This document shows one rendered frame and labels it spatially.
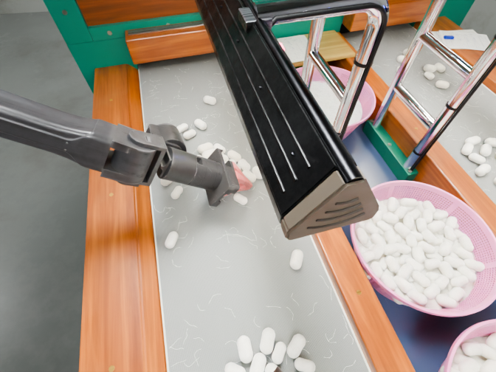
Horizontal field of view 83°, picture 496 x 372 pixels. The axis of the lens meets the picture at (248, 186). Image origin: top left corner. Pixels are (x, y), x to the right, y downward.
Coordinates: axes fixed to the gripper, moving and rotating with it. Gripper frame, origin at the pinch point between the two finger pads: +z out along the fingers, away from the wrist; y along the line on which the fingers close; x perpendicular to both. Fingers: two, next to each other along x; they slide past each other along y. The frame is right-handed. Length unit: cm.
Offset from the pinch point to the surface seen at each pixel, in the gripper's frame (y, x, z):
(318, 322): -28.7, -1.1, 4.4
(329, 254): -19.0, -7.0, 7.1
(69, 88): 167, 112, -15
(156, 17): 54, -2, -16
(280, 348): -30.6, 2.5, -2.5
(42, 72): 193, 125, -32
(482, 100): 11, -46, 55
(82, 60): 53, 20, -29
